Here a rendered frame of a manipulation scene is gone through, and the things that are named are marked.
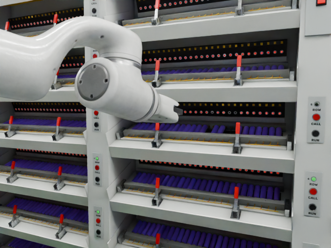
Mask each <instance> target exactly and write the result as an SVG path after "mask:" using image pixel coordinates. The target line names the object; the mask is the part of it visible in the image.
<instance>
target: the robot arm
mask: <svg viewBox="0 0 331 248"><path fill-rule="evenodd" d="M75 46H87V47H90V48H93V49H95V50H97V51H98V53H99V58H94V59H91V60H89V61H87V62H86V63H85V64H84V65H83V66H82V67H81V68H80V70H79V71H78V73H77V75H76V78H75V83H74V90H75V94H76V97H77V99H78V101H79V102H80V103H81V104H82V105H83V106H85V107H87V108H89V109H93V110H96V111H99V112H103V113H106V114H110V115H113V116H116V117H119V118H123V119H126V120H129V121H133V122H147V123H176V122H178V115H183V110H182V109H179V108H176V107H175V106H179V103H178V102H177V101H175V100H173V99H171V98H169V97H167V96H164V95H162V94H158V93H157V92H156V90H155V89H154V87H153V86H151V85H150V84H148V83H147V82H145V81H143V79H142V76H141V60H142V43H141V40H140V38H139V36H138V35H137V34H136V33H134V32H133V31H131V30H129V29H127V28H125V27H123V26H120V25H118V24H115V23H113V22H110V21H107V20H104V19H101V18H97V17H92V16H81V17H75V18H72V19H68V20H66V21H63V22H61V23H59V24H57V25H56V26H54V27H53V28H51V29H49V30H48V31H46V32H44V33H42V34H40V35H38V36H34V37H24V36H20V35H17V34H14V33H11V32H8V31H4V30H1V29H0V97H3V98H9V99H15V100H23V101H36V100H40V99H42V98H43V97H45V96H46V94H47V93H48V91H49V90H50V88H51V86H52V83H53V81H54V79H55V76H56V74H57V72H58V70H59V67H60V65H61V63H62V61H63V59H64V58H65V56H66V55H67V53H68V52H69V51H70V50H71V49H72V48H73V47H75Z"/></svg>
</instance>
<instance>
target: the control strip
mask: <svg viewBox="0 0 331 248"><path fill-rule="evenodd" d="M324 34H331V0H306V10H305V36H312V35H324Z"/></svg>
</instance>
